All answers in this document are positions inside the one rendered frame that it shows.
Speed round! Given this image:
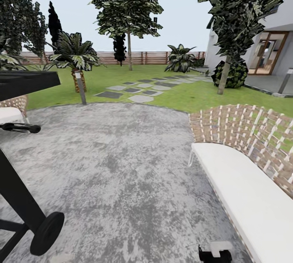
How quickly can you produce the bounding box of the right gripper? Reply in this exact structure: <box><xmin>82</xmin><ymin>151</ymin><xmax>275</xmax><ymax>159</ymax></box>
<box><xmin>199</xmin><ymin>249</ymin><xmax>232</xmax><ymax>263</ymax></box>

